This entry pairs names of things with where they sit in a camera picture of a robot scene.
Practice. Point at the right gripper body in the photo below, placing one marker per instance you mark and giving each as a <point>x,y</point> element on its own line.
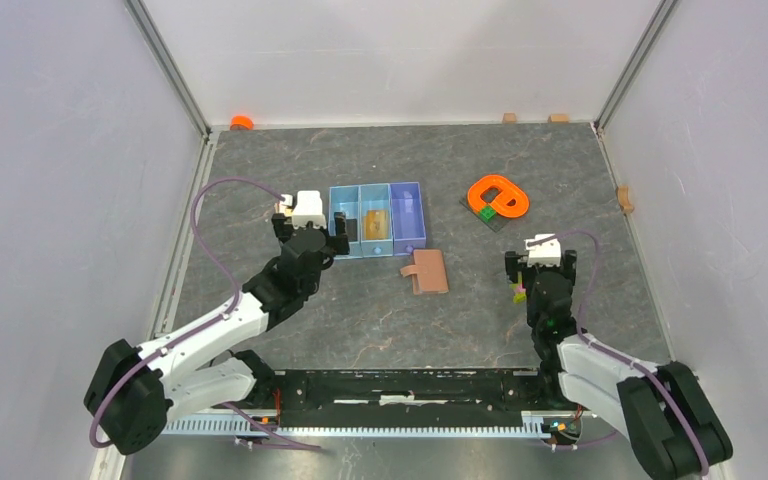
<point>528,273</point>

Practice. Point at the blue purple drawer organizer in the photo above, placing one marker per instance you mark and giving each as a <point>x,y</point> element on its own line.
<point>403,201</point>

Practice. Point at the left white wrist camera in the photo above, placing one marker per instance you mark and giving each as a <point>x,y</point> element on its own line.
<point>303,210</point>

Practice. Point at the brown leather card holder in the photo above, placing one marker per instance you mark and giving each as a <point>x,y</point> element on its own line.
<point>427,272</point>

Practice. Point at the green toy brick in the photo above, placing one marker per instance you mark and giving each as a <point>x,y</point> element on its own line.
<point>487,213</point>

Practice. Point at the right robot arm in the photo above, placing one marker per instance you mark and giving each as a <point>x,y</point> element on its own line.
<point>661,410</point>

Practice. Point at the wooden arch block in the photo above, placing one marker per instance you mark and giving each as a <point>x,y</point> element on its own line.
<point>623,195</point>

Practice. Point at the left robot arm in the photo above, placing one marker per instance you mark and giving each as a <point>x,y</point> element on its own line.
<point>136,390</point>

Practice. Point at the orange plastic ring toy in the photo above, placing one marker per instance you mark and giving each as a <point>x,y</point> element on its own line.
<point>501,193</point>

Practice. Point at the black credit card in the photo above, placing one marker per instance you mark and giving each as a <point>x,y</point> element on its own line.
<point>352,229</point>

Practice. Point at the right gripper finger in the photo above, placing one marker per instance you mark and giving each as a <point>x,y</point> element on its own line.
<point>512,263</point>
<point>569,264</point>

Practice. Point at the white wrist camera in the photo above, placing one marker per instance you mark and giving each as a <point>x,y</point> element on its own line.
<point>303,210</point>
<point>543,250</point>

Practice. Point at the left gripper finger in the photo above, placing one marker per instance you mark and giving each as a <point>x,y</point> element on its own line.
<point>280,226</point>
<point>339,240</point>

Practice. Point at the gold striped credit card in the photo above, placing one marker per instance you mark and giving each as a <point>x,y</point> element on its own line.
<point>376,225</point>

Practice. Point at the pink green brick stack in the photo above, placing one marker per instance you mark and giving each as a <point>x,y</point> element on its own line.
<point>519,292</point>

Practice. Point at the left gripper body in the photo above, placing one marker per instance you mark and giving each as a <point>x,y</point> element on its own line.
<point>329,247</point>

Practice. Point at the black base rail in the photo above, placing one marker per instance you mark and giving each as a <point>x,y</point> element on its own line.
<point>404,397</point>

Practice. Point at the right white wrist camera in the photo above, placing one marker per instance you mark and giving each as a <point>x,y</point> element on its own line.
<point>543,250</point>

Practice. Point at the dark transparent base plate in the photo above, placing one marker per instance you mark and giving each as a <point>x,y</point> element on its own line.
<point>496,224</point>

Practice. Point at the white cable duct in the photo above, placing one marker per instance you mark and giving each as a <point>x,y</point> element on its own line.
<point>224,423</point>

